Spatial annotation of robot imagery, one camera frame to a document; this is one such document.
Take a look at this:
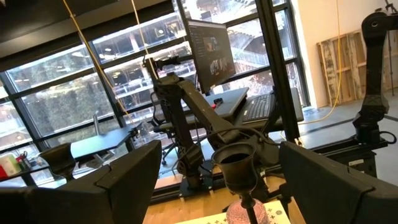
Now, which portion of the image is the pink mercury glass votive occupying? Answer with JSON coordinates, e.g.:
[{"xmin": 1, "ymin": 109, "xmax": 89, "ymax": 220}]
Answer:
[{"xmin": 226, "ymin": 198, "xmax": 271, "ymax": 224}]

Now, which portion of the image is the black rig post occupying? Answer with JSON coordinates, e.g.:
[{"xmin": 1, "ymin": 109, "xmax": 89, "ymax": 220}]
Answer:
[{"xmin": 257, "ymin": 0, "xmax": 301, "ymax": 142}]

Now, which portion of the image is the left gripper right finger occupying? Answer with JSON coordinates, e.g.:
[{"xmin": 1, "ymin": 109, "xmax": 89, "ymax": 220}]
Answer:
[{"xmin": 279, "ymin": 141, "xmax": 398, "ymax": 224}]

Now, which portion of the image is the black metal candlestick holder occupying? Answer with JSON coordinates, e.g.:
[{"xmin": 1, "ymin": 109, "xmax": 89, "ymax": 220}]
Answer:
[
  {"xmin": 39, "ymin": 142, "xmax": 78, "ymax": 184},
  {"xmin": 211, "ymin": 142, "xmax": 259, "ymax": 224}
]

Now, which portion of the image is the black office table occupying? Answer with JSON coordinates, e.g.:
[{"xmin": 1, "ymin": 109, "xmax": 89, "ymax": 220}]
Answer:
[{"xmin": 0, "ymin": 124, "xmax": 142, "ymax": 187}]

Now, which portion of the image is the wooden pallet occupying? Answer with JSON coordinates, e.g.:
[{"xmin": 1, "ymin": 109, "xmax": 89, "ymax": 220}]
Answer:
[{"xmin": 316, "ymin": 29, "xmax": 368, "ymax": 107}]

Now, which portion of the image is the black rig crossbar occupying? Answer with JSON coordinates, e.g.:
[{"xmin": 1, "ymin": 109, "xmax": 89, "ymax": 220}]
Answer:
[{"xmin": 297, "ymin": 136, "xmax": 391, "ymax": 179}]

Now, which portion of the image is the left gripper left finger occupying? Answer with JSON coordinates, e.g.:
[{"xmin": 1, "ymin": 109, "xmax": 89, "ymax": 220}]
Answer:
[{"xmin": 0, "ymin": 139, "xmax": 162, "ymax": 224}]

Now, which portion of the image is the black sit-stand desk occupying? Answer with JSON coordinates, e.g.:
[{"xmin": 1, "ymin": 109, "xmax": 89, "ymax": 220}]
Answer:
[{"xmin": 203, "ymin": 86, "xmax": 305, "ymax": 130}]

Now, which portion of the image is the black computer monitor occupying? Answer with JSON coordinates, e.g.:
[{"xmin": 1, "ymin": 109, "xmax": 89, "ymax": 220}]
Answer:
[{"xmin": 185, "ymin": 18, "xmax": 238, "ymax": 94}]

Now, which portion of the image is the black keyboard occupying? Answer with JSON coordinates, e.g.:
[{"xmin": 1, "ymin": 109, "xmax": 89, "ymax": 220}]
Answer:
[{"xmin": 241, "ymin": 93, "xmax": 277, "ymax": 124}]

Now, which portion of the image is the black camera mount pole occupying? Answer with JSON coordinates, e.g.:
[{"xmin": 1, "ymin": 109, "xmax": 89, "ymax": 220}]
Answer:
[{"xmin": 142, "ymin": 55, "xmax": 182, "ymax": 82}]

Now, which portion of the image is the black mesh office chair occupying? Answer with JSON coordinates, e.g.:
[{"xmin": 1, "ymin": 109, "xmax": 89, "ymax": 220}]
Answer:
[{"xmin": 150, "ymin": 91, "xmax": 183, "ymax": 166}]

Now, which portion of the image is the black aluminium table frame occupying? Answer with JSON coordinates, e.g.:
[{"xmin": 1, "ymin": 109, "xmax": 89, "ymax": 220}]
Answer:
[{"xmin": 148, "ymin": 172, "xmax": 274, "ymax": 205}]

